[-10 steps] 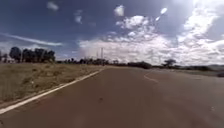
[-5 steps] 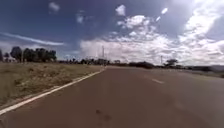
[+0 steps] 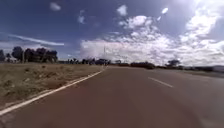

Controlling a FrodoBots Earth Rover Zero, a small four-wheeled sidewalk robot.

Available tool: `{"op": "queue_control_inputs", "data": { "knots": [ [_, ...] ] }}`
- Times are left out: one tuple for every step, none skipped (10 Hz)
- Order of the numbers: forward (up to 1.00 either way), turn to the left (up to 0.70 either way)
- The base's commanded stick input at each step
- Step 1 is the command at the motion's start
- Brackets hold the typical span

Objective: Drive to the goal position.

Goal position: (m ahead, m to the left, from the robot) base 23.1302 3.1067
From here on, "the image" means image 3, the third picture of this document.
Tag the white dashed centre line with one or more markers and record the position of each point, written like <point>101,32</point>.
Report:
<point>161,82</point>

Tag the distant row of trees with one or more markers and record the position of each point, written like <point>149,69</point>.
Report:
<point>140,64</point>

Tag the grass verge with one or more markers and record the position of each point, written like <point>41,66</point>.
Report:
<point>206,73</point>

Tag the white edge line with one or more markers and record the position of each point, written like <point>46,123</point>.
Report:
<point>50,93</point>

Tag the clump of dark trees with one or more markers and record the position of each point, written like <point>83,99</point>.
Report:
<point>33,55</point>

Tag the reddish grey asphalt road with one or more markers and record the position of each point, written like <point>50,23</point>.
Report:
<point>126,103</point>

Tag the dry grass field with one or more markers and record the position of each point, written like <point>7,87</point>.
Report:
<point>33,80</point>

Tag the tall pole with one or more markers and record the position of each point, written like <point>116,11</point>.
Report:
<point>104,55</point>

